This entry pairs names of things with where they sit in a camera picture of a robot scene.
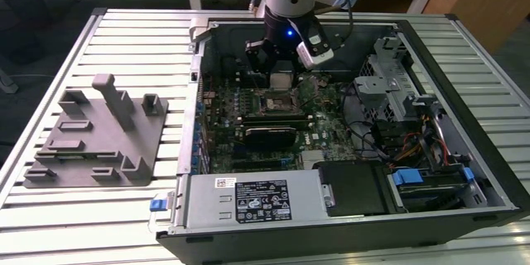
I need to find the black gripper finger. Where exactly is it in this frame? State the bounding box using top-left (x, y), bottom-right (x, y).
top-left (243, 38), bottom-right (276, 88)
top-left (288, 59), bottom-right (300, 89)

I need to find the silver CPU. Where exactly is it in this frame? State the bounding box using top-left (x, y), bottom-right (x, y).
top-left (270, 72), bottom-right (294, 89)

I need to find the CPU socket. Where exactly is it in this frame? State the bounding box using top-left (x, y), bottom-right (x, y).
top-left (256, 88), bottom-right (302, 115)

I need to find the green motherboard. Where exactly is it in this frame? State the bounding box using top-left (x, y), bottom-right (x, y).
top-left (198, 74), bottom-right (361, 175)

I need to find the grey metal drive cage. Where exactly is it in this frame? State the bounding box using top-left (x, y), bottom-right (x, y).
top-left (354, 37), bottom-right (419, 123)

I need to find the black graphics card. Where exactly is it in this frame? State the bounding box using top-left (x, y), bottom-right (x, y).
top-left (243, 127), bottom-right (298, 148)

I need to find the silver chipset heat sink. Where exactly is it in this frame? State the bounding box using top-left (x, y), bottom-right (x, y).
top-left (300, 150), bottom-right (328, 170)

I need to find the black expansion slot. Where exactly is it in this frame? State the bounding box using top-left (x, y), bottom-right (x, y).
top-left (230, 159), bottom-right (283, 169)

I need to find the black plastic shroud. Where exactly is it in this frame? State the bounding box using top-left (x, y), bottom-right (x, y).
top-left (318, 161), bottom-right (394, 218)

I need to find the blue disk carrier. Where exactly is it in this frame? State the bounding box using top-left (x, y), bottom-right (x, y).
top-left (391, 167), bottom-right (475, 192)

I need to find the grey power supply unit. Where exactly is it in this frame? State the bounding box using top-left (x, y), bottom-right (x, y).
top-left (182, 173), bottom-right (332, 228)

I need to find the grey metal disk bay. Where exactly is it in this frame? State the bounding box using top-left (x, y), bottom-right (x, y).
top-left (387, 165), bottom-right (490, 213)

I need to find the grey parts rack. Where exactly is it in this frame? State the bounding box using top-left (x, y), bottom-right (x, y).
top-left (23, 73), bottom-right (171, 189)

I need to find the green RAM stick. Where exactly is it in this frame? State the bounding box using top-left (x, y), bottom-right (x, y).
top-left (51, 152), bottom-right (118, 158)

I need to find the black PC case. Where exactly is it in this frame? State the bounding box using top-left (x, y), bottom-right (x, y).
top-left (155, 13), bottom-right (530, 265)

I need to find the grey chair base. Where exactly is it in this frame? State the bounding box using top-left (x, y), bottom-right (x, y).
top-left (0, 68), bottom-right (19, 94)

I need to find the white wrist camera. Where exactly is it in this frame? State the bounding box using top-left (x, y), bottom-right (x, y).
top-left (295, 25), bottom-right (335, 69)

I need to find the black camera cable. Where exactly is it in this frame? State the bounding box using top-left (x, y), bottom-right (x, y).
top-left (328, 0), bottom-right (357, 51)

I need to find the yellow wire bundle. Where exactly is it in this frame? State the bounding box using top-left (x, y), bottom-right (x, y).
top-left (389, 142), bottom-right (422, 162)

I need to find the red wire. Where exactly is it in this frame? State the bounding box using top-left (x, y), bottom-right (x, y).
top-left (405, 133), bottom-right (453, 166)

